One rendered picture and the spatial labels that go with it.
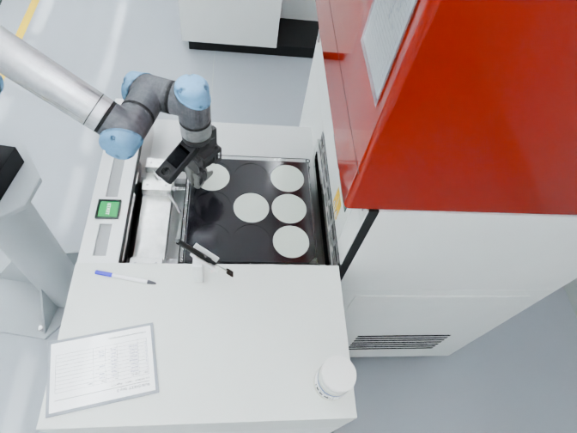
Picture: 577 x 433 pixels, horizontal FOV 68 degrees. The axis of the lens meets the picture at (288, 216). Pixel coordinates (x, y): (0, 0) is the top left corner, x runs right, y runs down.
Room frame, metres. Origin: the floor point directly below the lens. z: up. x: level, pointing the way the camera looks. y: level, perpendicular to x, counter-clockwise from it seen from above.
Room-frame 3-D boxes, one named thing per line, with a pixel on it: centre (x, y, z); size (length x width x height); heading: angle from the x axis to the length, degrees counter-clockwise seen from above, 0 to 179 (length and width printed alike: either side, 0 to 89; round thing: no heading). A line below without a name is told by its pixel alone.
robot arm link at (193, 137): (0.70, 0.27, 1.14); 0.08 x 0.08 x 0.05
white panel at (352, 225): (0.91, -0.06, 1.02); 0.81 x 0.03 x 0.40; 14
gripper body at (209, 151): (0.71, 0.26, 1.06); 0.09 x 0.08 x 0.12; 149
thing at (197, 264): (0.40, 0.16, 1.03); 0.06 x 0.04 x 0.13; 104
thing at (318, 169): (0.73, -0.09, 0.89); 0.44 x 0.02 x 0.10; 14
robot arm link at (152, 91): (0.69, 0.37, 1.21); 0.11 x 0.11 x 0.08; 88
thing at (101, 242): (0.65, 0.48, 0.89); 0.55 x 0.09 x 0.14; 14
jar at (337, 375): (0.23, -0.17, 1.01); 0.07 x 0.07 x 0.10
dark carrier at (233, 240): (0.67, 0.11, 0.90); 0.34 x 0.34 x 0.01; 14
